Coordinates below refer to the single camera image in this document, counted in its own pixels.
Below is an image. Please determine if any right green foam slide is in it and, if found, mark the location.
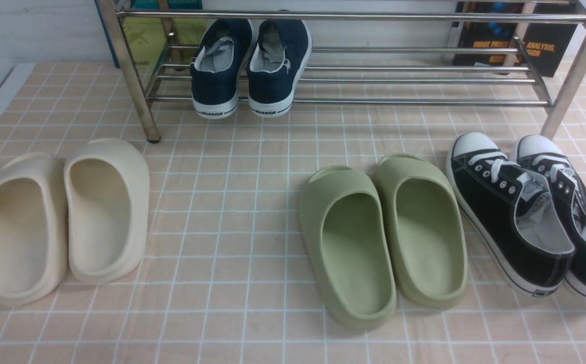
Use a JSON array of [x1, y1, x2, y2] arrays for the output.
[[372, 154, 468, 309]]

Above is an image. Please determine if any yellow green box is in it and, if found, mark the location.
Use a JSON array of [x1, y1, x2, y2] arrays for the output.
[[94, 1, 207, 69]]

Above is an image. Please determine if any navy canvas sneaker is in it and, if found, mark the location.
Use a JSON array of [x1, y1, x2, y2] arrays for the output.
[[247, 19, 312, 118], [190, 19, 256, 119]]

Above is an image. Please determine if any silver metal shoe rack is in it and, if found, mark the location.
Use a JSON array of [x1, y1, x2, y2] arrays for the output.
[[96, 1, 586, 144]]

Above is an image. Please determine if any right navy canvas sneaker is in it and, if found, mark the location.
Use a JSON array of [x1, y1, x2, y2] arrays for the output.
[[247, 19, 312, 118]]

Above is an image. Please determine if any left cream foam slide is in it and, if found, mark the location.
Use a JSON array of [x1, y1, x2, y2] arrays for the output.
[[0, 152, 68, 307]]

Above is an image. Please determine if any black book orange lettering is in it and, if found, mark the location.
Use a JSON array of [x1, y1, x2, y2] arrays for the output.
[[445, 2, 577, 77]]

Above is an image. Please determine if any left navy canvas sneaker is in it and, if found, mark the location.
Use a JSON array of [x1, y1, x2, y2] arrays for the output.
[[190, 19, 256, 119]]

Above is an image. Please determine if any black canvas sneaker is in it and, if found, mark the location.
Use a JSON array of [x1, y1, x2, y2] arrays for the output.
[[446, 132, 575, 297], [511, 134, 586, 300]]

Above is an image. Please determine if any left green foam slide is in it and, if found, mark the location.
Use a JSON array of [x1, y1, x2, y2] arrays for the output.
[[297, 165, 397, 330]]

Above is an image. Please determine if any cream foam slide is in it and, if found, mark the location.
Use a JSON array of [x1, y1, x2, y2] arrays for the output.
[[63, 138, 150, 284], [0, 152, 68, 307]]

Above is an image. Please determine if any right cream foam slide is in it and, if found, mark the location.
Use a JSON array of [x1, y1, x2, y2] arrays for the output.
[[63, 138, 150, 284]]

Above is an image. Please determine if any green foam slide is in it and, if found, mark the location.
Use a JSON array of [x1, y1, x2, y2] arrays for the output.
[[372, 154, 468, 309], [297, 165, 397, 330]]

